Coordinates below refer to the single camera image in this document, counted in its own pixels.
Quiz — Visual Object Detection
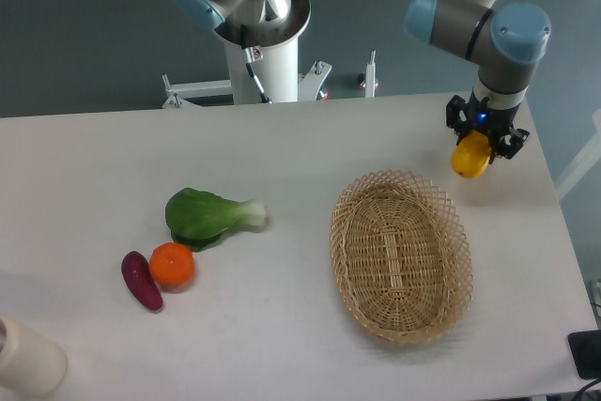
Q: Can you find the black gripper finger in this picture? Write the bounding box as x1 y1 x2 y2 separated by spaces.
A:
445 95 470 146
489 127 530 163

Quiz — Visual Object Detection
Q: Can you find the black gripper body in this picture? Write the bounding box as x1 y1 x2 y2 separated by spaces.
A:
462 90 519 136

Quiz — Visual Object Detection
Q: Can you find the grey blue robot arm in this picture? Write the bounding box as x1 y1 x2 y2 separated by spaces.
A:
165 0 550 163

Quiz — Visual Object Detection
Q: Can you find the woven wicker basket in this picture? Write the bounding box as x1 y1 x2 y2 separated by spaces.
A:
330 170 473 345

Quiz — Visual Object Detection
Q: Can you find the black device at table edge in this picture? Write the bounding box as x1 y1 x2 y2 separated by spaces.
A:
567 330 600 380

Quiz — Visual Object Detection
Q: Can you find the green bok choy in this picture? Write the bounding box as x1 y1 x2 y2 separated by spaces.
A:
164 188 270 252

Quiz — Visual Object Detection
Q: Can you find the orange tangerine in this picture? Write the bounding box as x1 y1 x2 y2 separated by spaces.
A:
148 242 195 287

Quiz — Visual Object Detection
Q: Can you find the purple sweet potato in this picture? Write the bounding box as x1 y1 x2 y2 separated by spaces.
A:
121 251 163 312

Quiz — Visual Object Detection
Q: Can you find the cream cylindrical container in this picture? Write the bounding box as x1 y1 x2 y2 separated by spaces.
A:
1 314 68 397

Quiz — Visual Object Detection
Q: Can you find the white post far right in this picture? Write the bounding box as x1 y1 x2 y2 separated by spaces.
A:
554 110 600 202

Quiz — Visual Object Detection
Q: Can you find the white frame bracket right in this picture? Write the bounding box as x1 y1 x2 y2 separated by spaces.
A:
358 50 379 98

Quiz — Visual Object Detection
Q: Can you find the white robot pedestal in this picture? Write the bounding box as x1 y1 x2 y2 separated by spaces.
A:
162 0 332 109

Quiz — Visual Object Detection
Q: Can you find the black cable on pedestal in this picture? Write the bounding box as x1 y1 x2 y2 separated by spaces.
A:
239 23 272 105

